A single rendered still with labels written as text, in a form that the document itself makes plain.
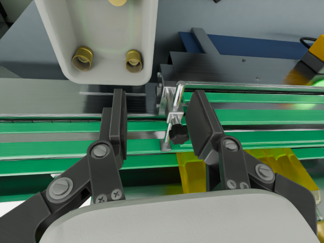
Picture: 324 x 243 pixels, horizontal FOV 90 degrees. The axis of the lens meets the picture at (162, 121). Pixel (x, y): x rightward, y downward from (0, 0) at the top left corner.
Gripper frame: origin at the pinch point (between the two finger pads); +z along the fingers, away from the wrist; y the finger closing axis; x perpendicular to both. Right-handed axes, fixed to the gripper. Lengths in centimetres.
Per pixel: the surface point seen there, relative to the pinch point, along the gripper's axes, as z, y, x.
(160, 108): 17.9, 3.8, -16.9
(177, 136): 5.4, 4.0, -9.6
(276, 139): 10.5, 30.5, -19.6
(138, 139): 13.3, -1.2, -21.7
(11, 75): 61, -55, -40
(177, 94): 10.4, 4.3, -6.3
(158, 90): 20.4, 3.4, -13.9
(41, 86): 28.2, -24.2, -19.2
